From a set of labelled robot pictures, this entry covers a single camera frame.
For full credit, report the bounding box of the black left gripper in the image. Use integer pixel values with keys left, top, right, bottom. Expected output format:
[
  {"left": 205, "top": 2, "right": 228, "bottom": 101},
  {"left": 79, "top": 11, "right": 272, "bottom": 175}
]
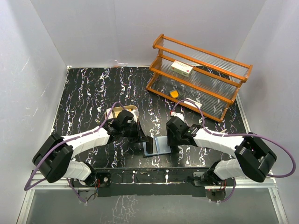
[{"left": 121, "top": 120, "right": 149, "bottom": 143}]

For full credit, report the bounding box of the black blue card holder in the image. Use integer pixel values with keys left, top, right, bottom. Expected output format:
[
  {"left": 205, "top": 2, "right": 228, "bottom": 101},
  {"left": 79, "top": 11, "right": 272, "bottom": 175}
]
[{"left": 142, "top": 136, "right": 171, "bottom": 157}]

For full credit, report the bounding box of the beige oval plastic tray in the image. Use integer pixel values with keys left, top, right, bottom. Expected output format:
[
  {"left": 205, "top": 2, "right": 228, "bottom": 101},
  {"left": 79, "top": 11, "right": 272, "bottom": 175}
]
[{"left": 105, "top": 105, "right": 138, "bottom": 119}]

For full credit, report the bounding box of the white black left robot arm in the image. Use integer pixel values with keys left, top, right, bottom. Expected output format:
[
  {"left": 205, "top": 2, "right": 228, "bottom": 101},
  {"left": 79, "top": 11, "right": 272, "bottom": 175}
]
[{"left": 32, "top": 110, "right": 148, "bottom": 186}]

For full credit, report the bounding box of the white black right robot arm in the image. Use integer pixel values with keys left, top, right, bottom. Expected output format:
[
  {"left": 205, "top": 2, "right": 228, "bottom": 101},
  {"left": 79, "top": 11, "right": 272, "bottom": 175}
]
[{"left": 166, "top": 116, "right": 277, "bottom": 185}]

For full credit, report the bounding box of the white black small device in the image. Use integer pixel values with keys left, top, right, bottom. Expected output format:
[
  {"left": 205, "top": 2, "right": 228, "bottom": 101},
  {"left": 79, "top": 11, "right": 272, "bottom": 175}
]
[{"left": 184, "top": 98, "right": 202, "bottom": 109}]

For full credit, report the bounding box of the small orange yellow block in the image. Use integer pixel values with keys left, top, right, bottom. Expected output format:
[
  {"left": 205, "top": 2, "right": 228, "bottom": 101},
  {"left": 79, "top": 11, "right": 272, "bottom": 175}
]
[{"left": 170, "top": 90, "right": 179, "bottom": 98}]

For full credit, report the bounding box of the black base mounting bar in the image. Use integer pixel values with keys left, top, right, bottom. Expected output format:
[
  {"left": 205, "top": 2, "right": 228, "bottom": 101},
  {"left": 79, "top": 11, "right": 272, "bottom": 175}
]
[{"left": 97, "top": 167, "right": 207, "bottom": 197}]

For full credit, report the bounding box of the orange wooden shelf rack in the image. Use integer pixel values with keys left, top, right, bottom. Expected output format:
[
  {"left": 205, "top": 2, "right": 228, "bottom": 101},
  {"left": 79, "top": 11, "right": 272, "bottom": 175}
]
[{"left": 146, "top": 34, "right": 253, "bottom": 122}]

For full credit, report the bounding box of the white red small box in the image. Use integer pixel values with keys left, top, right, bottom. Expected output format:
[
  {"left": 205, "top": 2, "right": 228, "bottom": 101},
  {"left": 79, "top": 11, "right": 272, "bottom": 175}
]
[{"left": 171, "top": 60, "right": 193, "bottom": 77}]

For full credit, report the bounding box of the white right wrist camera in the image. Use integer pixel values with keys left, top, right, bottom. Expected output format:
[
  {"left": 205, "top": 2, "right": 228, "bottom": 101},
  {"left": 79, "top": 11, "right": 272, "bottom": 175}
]
[{"left": 171, "top": 112, "right": 184, "bottom": 121}]

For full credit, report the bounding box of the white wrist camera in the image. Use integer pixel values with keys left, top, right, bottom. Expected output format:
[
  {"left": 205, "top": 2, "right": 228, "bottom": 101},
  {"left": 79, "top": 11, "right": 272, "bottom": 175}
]
[
  {"left": 171, "top": 112, "right": 184, "bottom": 121},
  {"left": 131, "top": 110, "right": 139, "bottom": 122}
]

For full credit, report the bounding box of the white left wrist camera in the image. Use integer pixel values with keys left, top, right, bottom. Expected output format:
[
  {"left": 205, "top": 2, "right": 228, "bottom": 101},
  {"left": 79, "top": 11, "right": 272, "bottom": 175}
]
[{"left": 131, "top": 110, "right": 139, "bottom": 122}]

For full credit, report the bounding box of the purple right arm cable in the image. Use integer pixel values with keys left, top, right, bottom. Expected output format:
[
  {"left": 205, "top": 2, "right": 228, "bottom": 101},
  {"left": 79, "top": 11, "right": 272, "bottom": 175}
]
[{"left": 170, "top": 99, "right": 297, "bottom": 178}]

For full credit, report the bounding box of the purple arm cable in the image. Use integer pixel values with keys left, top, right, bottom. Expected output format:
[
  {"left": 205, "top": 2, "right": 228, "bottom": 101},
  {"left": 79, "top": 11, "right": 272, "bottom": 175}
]
[
  {"left": 24, "top": 101, "right": 124, "bottom": 191},
  {"left": 170, "top": 99, "right": 297, "bottom": 178}
]

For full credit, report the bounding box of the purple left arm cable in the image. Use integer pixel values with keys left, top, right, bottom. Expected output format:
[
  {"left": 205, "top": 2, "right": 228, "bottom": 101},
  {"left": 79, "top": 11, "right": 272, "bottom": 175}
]
[{"left": 24, "top": 101, "right": 124, "bottom": 191}]

